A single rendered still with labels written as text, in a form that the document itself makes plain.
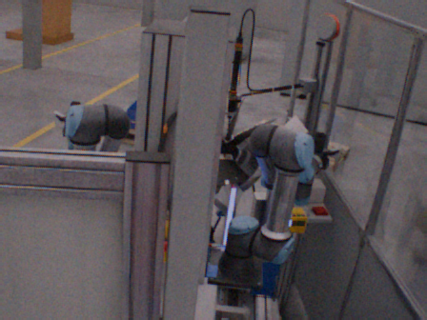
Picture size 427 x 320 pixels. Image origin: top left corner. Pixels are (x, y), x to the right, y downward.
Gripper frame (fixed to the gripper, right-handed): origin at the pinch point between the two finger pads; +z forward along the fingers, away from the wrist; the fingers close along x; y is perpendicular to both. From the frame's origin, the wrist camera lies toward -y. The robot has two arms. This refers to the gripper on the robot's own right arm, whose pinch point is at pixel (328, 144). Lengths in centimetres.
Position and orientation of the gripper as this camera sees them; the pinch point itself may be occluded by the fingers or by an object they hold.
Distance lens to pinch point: 233.9
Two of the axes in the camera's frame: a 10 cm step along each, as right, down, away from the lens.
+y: 0.0, 9.4, 3.5
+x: 8.8, 1.7, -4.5
